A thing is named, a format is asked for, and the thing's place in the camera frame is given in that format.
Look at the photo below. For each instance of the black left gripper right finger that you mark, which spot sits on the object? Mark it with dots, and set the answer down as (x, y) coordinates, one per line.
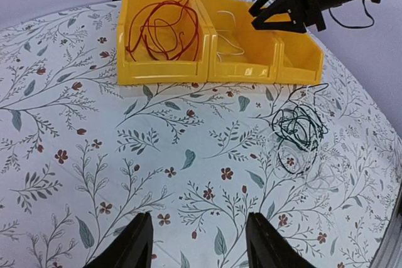
(267, 248)

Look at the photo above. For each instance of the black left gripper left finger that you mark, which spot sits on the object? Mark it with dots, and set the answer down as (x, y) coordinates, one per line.
(131, 248)

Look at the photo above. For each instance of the yellow bin near compartment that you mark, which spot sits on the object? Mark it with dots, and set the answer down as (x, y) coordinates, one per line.
(297, 58)

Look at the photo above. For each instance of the yellow bin compartment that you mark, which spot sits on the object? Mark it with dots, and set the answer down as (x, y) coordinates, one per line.
(297, 58)
(232, 43)
(161, 41)

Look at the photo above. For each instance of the yellow bin middle compartment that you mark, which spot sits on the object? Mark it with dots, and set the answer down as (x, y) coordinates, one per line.
(232, 43)

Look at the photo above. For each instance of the floral patterned table mat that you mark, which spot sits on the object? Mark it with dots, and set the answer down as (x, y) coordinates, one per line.
(81, 156)

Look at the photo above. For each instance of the yellow bin far compartment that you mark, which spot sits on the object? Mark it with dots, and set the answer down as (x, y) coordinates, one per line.
(161, 41)

